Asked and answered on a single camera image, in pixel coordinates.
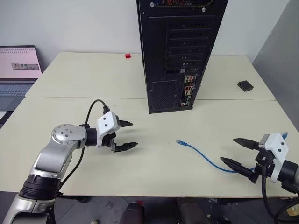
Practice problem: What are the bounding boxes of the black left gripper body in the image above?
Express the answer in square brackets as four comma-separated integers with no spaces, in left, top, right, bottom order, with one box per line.
[100,132,117,150]

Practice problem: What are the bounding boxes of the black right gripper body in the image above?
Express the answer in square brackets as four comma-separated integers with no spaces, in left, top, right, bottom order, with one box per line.
[249,134,277,185]

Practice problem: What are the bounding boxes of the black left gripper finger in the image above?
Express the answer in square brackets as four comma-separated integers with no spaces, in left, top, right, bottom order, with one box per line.
[113,142,139,153]
[119,119,134,129]

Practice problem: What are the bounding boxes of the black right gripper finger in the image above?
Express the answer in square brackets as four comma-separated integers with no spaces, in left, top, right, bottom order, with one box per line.
[232,138,260,151]
[220,156,255,181]

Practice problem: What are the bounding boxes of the small black adapter box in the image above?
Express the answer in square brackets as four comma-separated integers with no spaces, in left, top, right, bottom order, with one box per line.
[237,80,254,92]

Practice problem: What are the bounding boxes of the dark rounded shape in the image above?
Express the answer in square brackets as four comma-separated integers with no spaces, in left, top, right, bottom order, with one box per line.
[121,202,145,224]
[176,197,212,224]

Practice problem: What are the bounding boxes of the black computer tower case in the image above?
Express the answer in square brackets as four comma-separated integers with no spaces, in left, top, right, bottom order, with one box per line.
[136,0,229,114]

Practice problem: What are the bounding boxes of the grey laptop with pink screen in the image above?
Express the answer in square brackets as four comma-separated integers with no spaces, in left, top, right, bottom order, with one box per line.
[0,45,43,112]

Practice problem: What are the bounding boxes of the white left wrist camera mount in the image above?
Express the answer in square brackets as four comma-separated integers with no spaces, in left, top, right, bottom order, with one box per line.
[96,111,121,148]

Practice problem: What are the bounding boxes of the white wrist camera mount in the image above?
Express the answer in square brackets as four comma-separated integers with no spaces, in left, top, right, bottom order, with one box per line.
[96,111,121,148]
[266,132,289,184]

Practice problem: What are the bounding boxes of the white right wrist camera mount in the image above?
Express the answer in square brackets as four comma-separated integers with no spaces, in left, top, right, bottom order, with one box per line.
[266,132,289,184]

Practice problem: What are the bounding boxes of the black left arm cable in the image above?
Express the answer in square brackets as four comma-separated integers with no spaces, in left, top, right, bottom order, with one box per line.
[56,99,111,197]

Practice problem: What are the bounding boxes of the blue ethernet cable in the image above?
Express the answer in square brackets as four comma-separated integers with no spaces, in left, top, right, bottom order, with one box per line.
[175,132,288,174]

